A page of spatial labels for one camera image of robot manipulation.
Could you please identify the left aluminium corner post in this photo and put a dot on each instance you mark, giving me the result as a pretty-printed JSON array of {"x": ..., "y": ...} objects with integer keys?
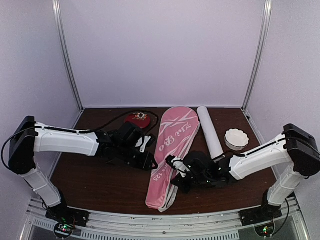
[{"x": 65, "y": 53}]

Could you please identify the aluminium corner post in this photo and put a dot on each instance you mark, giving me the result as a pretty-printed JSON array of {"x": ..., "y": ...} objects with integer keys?
[
  {"x": 65, "y": 53},
  {"x": 263, "y": 35}
]

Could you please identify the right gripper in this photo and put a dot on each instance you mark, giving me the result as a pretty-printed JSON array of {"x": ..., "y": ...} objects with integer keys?
[{"x": 178, "y": 181}]

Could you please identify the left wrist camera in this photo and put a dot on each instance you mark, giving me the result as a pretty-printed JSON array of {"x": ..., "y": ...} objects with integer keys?
[{"x": 145, "y": 142}]

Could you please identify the right aluminium corner post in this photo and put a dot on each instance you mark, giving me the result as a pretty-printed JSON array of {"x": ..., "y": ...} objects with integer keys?
[{"x": 263, "y": 35}]

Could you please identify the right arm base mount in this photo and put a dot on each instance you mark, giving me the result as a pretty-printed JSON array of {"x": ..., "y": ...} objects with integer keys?
[{"x": 262, "y": 217}]

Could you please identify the red floral dish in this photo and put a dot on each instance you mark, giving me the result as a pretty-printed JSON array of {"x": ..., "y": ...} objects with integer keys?
[{"x": 140, "y": 119}]

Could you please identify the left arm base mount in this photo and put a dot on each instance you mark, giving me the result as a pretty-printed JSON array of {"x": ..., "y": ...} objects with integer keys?
[{"x": 67, "y": 218}]

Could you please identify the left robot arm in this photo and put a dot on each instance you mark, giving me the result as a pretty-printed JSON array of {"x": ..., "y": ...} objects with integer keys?
[{"x": 128, "y": 143}]

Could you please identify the white shuttlecock tube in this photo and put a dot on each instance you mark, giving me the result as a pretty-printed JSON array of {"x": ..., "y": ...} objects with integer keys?
[{"x": 211, "y": 137}]

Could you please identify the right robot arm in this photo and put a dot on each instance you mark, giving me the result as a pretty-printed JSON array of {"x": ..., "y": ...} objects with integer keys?
[{"x": 293, "y": 146}]

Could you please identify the front aluminium rail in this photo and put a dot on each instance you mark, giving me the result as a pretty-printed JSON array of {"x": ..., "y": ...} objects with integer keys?
[{"x": 225, "y": 225}]

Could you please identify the white scalloped bowl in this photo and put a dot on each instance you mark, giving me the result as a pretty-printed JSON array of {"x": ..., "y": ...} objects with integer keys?
[{"x": 236, "y": 139}]

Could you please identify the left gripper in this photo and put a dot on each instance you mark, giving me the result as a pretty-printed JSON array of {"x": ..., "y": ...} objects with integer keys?
[{"x": 146, "y": 164}]

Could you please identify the pink racket bag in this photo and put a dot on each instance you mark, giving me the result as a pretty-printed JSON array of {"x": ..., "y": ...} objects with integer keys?
[{"x": 178, "y": 128}]

